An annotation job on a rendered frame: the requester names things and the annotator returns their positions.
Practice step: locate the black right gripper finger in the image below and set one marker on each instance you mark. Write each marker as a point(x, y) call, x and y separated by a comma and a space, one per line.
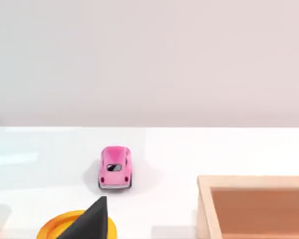
point(94, 221)

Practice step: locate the pink toy car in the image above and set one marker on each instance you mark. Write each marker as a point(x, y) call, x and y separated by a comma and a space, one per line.
point(115, 169)

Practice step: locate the shallow salmon-coloured box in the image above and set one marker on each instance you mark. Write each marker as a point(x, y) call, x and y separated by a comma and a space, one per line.
point(259, 211)

